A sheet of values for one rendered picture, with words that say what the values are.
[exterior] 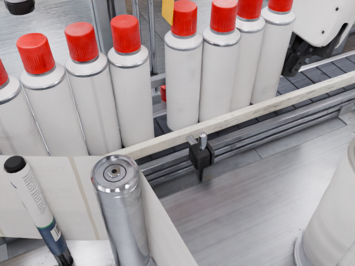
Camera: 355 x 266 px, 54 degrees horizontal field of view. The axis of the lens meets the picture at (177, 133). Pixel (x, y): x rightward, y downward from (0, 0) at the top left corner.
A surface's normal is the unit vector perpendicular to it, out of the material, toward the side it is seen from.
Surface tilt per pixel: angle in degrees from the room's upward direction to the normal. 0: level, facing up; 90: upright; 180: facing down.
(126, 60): 42
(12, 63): 0
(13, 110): 90
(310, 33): 70
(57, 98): 90
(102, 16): 90
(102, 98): 90
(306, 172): 0
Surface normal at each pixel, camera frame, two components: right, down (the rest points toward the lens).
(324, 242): -0.91, 0.28
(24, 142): 0.70, 0.52
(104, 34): 0.43, 0.65
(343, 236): -0.78, 0.42
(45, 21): 0.00, -0.70
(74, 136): 0.86, 0.37
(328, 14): -0.79, 0.11
